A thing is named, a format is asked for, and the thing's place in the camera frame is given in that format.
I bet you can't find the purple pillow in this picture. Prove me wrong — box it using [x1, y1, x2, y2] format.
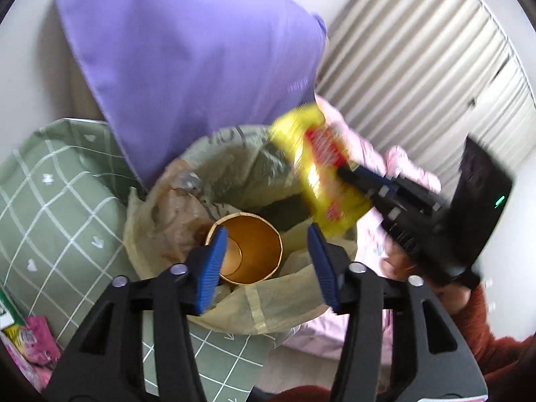
[54, 0, 329, 191]

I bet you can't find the pink snack packet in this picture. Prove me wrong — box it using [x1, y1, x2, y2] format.
[24, 315, 62, 364]
[0, 335, 47, 393]

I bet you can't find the brown paper cup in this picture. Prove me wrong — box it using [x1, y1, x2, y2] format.
[204, 213, 283, 287]

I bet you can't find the green and white box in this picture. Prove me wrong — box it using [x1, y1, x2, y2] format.
[0, 289, 25, 332]

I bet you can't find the yellow snack packet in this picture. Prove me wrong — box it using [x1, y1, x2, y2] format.
[268, 105, 373, 239]

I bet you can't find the green checked tablecloth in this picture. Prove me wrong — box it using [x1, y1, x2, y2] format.
[0, 118, 273, 402]

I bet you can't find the pink printed blanket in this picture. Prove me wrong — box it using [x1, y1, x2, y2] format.
[285, 94, 442, 361]

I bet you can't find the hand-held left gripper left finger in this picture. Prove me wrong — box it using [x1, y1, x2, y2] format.
[46, 226, 229, 402]

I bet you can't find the yellow-green trash bag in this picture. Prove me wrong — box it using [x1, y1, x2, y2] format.
[123, 123, 358, 336]

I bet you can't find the white pleated curtain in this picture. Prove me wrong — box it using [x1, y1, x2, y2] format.
[314, 0, 536, 164]

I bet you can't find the clear crumpled plastic wrap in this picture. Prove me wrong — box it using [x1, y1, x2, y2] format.
[155, 159, 218, 260]

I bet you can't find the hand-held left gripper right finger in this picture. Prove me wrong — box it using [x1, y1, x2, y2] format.
[307, 223, 488, 402]

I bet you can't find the person's right forearm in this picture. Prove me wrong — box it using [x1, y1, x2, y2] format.
[450, 285, 536, 386]

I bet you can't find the person's right hand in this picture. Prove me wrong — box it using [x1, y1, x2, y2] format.
[383, 253, 472, 313]

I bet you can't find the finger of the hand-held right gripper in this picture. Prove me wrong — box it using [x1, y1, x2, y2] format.
[337, 164, 396, 191]
[347, 179, 403, 220]

